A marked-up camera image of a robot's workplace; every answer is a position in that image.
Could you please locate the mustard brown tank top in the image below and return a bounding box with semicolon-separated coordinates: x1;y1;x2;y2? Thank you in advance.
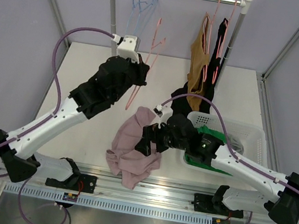
180;11;219;113

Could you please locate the pink hanger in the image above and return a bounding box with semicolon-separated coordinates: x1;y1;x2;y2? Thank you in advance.
199;0;220;83
212;0;237;84
124;14;170;116

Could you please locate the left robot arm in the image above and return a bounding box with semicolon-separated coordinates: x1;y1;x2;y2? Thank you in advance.
0;56;150;189

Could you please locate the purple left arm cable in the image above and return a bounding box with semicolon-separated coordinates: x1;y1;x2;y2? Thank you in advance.
0;12;117;224

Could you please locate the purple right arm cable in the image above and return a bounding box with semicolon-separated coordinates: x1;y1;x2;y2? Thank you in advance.
144;88;299;220

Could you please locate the white slotted cable duct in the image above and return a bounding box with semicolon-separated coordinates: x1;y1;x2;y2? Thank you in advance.
4;184;212;224

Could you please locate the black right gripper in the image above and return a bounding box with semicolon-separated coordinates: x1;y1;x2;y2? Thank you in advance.
135;117;192;162

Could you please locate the black tank top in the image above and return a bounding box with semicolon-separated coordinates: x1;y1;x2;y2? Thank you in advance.
171;18;227;116

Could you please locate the pink tank top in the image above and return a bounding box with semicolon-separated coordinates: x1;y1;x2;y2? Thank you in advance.
105;107;162;190

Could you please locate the green tank top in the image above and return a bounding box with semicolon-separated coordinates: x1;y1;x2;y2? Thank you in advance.
184;125;229;175

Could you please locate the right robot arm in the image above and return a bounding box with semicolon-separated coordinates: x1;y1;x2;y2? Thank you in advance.
134;115;299;224

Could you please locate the right aluminium frame post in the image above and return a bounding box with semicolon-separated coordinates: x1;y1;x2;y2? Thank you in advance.
261;27;299;82

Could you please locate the white plastic laundry basket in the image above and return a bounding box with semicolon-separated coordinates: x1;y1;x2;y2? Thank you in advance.
180;111;268;177

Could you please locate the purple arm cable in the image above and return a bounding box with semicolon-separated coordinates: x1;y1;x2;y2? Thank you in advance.
0;12;117;224
144;88;299;220

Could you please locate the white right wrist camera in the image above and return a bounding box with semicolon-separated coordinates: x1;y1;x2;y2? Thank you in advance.
152;104;173;128

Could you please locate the light blue hanger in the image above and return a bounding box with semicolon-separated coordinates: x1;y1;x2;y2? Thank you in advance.
123;0;154;40
127;0;159;41

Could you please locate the grey tank top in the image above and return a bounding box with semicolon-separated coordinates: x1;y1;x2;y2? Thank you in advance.
225;134;244;155

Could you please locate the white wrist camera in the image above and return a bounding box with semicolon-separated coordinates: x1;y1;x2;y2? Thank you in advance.
112;33;140;63
152;104;173;128

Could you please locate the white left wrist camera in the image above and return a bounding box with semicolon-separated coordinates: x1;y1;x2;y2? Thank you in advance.
112;33;140;63

